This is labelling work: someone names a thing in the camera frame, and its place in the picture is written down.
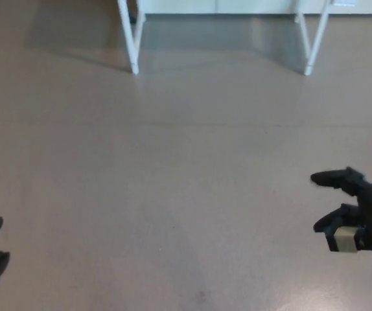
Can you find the white desk leg frame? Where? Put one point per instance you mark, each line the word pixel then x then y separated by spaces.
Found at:
pixel 131 42
pixel 312 48

